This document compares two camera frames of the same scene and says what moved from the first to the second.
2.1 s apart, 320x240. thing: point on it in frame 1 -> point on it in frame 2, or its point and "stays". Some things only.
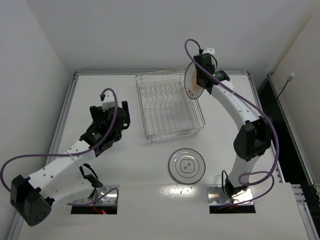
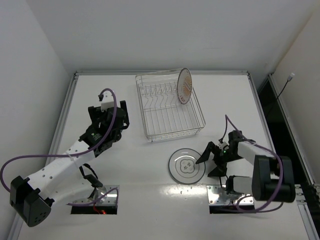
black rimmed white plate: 187,166 stays
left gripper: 110,113 stays
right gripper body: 202,72 -> 218,159
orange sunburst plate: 192,90 -> 184,85
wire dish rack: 167,110 stays
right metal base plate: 216,196 stays
